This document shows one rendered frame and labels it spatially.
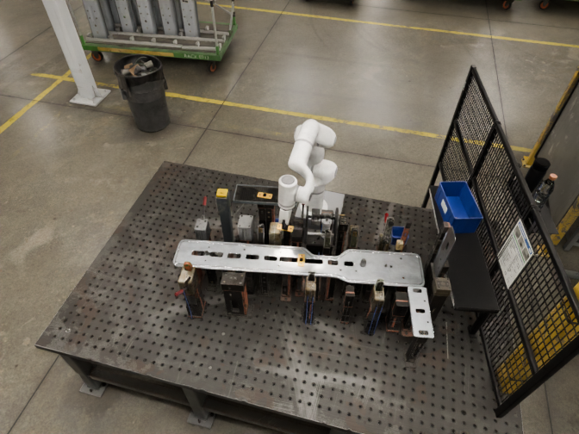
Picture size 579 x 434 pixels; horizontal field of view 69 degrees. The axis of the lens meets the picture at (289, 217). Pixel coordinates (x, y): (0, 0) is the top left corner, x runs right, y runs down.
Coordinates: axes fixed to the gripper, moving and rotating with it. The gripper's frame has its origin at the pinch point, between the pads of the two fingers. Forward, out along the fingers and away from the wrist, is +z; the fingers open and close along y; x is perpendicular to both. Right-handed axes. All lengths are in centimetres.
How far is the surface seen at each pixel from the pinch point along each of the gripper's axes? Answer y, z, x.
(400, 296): 11, 27, 65
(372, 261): -7, 26, 49
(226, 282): 25.1, 25.6, -25.2
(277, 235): -9.3, 22.0, -6.1
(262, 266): 9.1, 28.0, -9.9
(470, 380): 36, 53, 109
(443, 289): 7, 19, 85
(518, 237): -7, -14, 110
